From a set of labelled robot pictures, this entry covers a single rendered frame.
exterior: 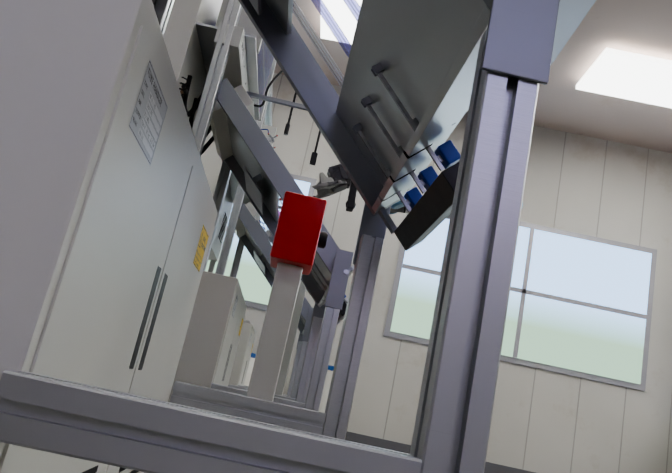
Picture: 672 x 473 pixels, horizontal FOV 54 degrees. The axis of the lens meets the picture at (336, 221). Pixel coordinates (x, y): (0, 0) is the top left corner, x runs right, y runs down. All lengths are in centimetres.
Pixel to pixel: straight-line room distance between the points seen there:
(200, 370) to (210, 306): 18
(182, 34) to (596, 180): 514
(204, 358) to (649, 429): 513
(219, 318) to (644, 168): 557
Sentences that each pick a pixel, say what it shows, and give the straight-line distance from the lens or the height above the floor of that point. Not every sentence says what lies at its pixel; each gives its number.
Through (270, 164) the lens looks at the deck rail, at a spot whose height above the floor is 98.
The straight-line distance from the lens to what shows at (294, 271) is 154.
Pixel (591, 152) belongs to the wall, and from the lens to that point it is 685.
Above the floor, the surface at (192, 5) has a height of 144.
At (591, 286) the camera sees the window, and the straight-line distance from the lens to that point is 646.
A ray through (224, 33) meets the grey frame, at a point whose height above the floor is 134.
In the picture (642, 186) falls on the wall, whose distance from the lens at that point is 693.
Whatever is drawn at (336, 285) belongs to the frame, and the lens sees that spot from 190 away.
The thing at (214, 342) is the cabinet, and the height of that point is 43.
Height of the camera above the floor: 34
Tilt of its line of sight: 15 degrees up
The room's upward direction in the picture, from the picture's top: 12 degrees clockwise
